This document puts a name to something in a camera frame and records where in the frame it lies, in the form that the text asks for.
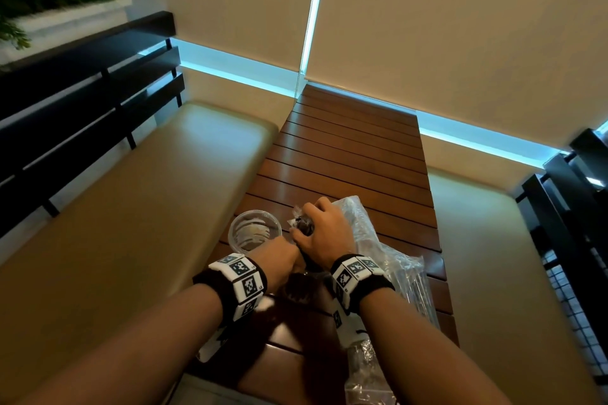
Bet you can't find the person's right hand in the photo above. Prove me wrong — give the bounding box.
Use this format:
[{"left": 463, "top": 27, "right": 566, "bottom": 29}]
[{"left": 290, "top": 197, "right": 357, "bottom": 271}]

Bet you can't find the person's left hand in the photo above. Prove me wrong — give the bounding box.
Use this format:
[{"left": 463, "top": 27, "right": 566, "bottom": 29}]
[{"left": 248, "top": 235, "right": 305, "bottom": 296}]

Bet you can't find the black straw bundle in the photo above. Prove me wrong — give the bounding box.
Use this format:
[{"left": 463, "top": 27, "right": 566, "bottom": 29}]
[{"left": 287, "top": 202, "right": 317, "bottom": 237}]

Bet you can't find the transparent plastic cup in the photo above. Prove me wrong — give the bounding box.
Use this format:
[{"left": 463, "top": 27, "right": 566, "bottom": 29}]
[
  {"left": 277, "top": 247, "right": 333, "bottom": 307},
  {"left": 227, "top": 209, "right": 284, "bottom": 254}
]

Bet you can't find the clear plastic zip bag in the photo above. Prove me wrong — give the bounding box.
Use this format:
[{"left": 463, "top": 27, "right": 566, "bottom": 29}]
[{"left": 330, "top": 196, "right": 440, "bottom": 405}]

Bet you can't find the person's right forearm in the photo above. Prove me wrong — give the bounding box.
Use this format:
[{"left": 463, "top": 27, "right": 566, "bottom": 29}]
[{"left": 358, "top": 288, "right": 512, "bottom": 405}]

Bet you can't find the person's left forearm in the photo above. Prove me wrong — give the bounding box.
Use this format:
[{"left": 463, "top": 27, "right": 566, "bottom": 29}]
[{"left": 18, "top": 283, "right": 224, "bottom": 405}]

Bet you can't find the black wristband with white markers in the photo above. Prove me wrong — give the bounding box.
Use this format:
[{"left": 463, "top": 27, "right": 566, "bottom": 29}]
[
  {"left": 329, "top": 253, "right": 396, "bottom": 316},
  {"left": 192, "top": 252, "right": 269, "bottom": 327}
]

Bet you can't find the black slatted bench backrest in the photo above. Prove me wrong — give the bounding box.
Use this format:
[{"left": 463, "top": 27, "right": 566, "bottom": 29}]
[
  {"left": 0, "top": 10, "right": 186, "bottom": 237},
  {"left": 515, "top": 127, "right": 608, "bottom": 387}
]

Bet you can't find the beige roller blind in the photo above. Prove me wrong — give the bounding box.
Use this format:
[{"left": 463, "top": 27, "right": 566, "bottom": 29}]
[
  {"left": 116, "top": 0, "right": 323, "bottom": 72},
  {"left": 306, "top": 0, "right": 608, "bottom": 149}
]

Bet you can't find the white planter ledge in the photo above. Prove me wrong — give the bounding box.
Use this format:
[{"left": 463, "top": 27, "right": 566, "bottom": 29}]
[{"left": 0, "top": 0, "right": 133, "bottom": 66}]

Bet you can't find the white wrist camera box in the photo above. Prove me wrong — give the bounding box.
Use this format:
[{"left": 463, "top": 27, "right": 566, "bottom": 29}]
[
  {"left": 331, "top": 297, "right": 371, "bottom": 349},
  {"left": 196, "top": 297, "right": 276, "bottom": 364}
]

